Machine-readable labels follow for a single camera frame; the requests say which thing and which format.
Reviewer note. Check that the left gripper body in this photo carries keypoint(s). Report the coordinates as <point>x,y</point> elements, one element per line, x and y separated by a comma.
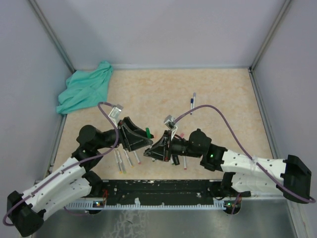
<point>121,135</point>

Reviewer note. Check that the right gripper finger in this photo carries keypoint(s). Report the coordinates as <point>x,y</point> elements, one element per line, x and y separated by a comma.
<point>159,146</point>
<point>156,155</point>

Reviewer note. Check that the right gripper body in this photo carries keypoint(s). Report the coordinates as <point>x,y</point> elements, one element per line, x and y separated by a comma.
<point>167,150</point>

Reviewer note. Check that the yellow cap marker pen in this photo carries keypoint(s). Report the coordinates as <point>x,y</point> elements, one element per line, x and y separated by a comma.
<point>128,159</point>

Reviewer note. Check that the black orange highlighter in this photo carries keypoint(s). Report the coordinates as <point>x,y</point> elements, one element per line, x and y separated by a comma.
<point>175,160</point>

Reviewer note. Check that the light green cap pen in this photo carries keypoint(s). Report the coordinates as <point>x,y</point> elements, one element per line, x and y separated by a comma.
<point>121,162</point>

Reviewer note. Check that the blue cap pen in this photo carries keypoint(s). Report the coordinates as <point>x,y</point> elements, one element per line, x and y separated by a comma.
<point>191,105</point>

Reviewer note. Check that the lilac cap pen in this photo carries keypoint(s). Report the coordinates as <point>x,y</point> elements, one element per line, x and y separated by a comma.
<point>193,99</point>

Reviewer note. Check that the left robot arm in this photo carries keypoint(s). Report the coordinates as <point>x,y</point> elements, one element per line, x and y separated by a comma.
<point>74,179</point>

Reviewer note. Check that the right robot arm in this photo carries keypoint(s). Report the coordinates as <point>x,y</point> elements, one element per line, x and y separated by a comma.
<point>289,177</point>

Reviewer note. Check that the teal cloth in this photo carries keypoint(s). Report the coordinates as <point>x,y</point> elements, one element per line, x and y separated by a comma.
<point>85,89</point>

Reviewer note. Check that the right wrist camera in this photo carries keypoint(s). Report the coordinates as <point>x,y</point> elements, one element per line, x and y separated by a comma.
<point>169,121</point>

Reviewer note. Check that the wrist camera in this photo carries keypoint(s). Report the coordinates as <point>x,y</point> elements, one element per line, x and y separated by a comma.
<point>115,112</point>
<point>169,121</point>

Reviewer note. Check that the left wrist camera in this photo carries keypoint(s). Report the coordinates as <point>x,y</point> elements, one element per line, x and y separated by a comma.
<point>115,112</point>

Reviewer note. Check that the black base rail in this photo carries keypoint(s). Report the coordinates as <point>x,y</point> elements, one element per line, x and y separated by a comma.
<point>158,192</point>

